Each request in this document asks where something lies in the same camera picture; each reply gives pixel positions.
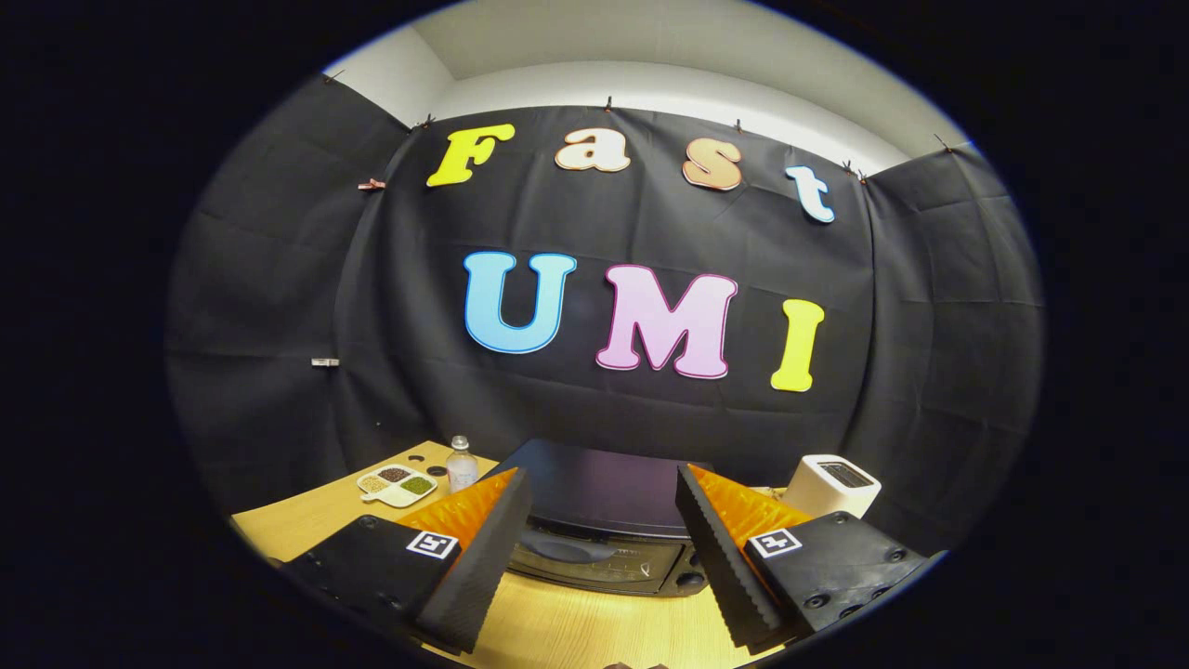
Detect clear plastic bottle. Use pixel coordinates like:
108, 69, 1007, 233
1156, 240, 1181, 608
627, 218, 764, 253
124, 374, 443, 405
446, 435, 479, 493

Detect white toaster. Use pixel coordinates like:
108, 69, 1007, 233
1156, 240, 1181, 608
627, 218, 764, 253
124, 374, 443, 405
780, 453, 882, 519

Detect black toaster oven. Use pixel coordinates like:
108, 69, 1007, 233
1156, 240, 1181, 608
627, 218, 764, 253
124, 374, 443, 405
478, 439, 712, 597

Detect divided white spice dish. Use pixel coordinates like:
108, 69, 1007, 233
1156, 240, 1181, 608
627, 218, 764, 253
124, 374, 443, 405
357, 464, 438, 509

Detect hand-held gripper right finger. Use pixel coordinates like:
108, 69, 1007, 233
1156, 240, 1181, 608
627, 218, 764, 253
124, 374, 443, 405
675, 465, 948, 656

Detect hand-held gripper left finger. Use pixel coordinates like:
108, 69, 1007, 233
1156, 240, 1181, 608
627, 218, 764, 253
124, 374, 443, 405
279, 467, 533, 656

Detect black backdrop cloth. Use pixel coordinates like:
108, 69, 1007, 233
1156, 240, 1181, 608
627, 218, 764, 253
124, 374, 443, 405
165, 74, 1046, 558

